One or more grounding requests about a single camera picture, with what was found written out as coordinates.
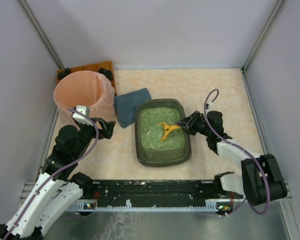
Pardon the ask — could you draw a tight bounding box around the yellow litter scoop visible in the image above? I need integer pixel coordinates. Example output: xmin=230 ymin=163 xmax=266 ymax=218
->
xmin=157 ymin=122 xmax=181 ymax=142

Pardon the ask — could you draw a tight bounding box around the dark green litter box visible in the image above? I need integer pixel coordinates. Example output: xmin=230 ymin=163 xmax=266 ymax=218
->
xmin=134 ymin=98 xmax=192 ymax=167

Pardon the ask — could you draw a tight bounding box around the bin with pink bag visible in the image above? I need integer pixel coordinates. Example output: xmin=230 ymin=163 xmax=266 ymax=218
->
xmin=53 ymin=70 xmax=116 ymax=125

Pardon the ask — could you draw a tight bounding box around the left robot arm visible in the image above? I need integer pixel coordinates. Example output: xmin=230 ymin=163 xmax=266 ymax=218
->
xmin=0 ymin=118 xmax=116 ymax=240

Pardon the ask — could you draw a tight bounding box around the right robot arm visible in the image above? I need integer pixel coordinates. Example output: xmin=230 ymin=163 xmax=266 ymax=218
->
xmin=175 ymin=110 xmax=288 ymax=206

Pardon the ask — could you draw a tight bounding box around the grey-blue cloth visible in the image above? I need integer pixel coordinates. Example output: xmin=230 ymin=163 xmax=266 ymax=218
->
xmin=114 ymin=88 xmax=152 ymax=129

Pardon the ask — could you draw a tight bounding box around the orange wooden tray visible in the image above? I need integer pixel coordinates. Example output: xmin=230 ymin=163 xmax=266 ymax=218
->
xmin=56 ymin=61 xmax=118 ymax=96

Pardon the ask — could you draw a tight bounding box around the black object in tray corner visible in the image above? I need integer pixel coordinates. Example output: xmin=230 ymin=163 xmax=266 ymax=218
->
xmin=57 ymin=67 xmax=71 ymax=80

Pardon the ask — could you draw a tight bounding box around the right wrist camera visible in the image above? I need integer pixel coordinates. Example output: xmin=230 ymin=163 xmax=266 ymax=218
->
xmin=204 ymin=101 xmax=214 ymax=113

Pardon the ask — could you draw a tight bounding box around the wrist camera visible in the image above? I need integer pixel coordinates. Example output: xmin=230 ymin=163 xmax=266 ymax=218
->
xmin=68 ymin=105 xmax=92 ymax=126
xmin=204 ymin=101 xmax=214 ymax=113

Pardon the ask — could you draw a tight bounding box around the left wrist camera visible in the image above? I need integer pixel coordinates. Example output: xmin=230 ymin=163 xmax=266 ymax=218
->
xmin=68 ymin=105 xmax=92 ymax=126

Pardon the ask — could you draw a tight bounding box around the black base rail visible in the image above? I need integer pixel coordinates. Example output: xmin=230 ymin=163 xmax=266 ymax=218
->
xmin=22 ymin=178 xmax=291 ymax=216

